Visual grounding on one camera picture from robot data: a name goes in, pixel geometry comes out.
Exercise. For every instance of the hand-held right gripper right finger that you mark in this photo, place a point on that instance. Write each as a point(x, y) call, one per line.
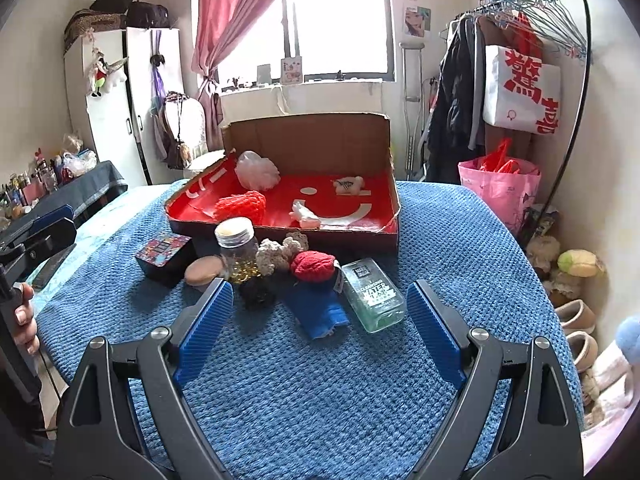
point(435, 330)

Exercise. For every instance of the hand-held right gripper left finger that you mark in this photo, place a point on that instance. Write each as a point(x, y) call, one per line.
point(205, 330)

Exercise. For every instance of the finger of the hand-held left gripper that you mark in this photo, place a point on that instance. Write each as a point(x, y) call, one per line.
point(50, 216)
point(50, 241)

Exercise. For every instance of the beige powder puff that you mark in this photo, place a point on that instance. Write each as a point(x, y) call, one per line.
point(202, 270)

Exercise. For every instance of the cream crochet piece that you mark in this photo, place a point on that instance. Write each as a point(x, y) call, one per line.
point(272, 257)

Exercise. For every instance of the blue cloth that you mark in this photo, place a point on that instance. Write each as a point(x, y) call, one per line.
point(315, 312)

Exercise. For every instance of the red knitted hat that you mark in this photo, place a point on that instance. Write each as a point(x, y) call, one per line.
point(312, 266)

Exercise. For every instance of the red mesh bath pouf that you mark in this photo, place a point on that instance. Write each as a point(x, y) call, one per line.
point(240, 206)

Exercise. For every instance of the white cloth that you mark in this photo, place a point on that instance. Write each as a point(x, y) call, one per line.
point(305, 215)

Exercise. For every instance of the white mesh bath pouf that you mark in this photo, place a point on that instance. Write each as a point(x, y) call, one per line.
point(257, 172)

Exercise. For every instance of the white plush bear plaid bow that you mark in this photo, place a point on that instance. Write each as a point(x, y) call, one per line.
point(350, 185)

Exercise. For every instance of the cardboard box with red inside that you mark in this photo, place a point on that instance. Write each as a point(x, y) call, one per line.
point(310, 145)

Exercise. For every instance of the person's left hand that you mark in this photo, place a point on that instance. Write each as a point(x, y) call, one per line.
point(25, 332)

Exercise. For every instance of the row of cosmetic bottles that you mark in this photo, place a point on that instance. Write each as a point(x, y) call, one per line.
point(30, 187)

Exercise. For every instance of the dark side table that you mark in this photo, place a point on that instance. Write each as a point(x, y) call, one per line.
point(95, 185)

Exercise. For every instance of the clear plastic bag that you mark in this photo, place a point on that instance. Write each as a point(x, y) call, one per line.
point(80, 162)

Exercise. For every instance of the clear green bottle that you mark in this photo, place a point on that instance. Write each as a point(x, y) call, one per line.
point(372, 300)

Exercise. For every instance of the glass jar with gold beads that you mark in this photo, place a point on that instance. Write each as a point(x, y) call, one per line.
point(235, 252)

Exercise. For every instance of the black colourful printed box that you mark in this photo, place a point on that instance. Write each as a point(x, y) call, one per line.
point(162, 255)

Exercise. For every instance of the white wardrobe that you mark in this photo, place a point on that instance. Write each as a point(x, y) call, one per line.
point(110, 130)

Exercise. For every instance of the blue knitted blanket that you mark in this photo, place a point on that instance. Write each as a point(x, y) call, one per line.
point(320, 385)

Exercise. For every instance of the beige plush toy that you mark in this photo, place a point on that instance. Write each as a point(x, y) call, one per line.
point(542, 252)

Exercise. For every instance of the beige slipper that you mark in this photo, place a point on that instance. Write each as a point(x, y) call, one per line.
point(582, 351)
point(575, 316)

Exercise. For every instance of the pink plastic bag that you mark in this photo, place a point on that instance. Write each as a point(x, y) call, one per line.
point(495, 195)

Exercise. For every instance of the hanging plush toy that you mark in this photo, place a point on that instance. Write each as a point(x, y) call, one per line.
point(102, 77)

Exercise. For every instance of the dark printed package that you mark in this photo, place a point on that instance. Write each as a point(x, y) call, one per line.
point(540, 225)

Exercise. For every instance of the green yellow plush toy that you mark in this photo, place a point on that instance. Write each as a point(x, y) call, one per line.
point(580, 262)

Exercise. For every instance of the white dress form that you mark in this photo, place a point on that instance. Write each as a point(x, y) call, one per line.
point(192, 125)

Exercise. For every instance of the purple ribbon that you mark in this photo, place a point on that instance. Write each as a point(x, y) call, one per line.
point(159, 75)

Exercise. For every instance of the red plastic bag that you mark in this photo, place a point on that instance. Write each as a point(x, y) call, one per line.
point(500, 160)

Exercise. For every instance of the blue pompom toy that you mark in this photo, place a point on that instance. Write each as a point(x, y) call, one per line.
point(629, 335)

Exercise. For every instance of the leopard print bag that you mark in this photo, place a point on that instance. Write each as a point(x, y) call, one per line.
point(95, 22)

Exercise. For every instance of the dark jacket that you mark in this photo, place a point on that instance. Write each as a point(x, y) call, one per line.
point(450, 110)

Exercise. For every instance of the white tote bag red print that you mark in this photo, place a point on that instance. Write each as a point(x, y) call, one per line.
point(505, 105)

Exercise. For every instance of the pink curtain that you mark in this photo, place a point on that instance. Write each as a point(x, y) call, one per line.
point(225, 10)

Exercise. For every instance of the windowsill card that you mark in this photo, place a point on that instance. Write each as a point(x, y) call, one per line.
point(291, 70)

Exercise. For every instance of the metal crutch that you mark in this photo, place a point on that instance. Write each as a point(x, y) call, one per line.
point(411, 46)

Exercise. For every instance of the brown coat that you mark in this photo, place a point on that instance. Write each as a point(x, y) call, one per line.
point(494, 30)

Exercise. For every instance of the red hanging ornament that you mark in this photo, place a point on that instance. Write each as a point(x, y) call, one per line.
point(525, 35)

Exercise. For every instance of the black clothes rack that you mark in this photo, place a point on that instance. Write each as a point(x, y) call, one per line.
point(589, 40)

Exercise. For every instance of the wall poster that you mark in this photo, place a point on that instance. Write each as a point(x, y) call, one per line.
point(416, 21)

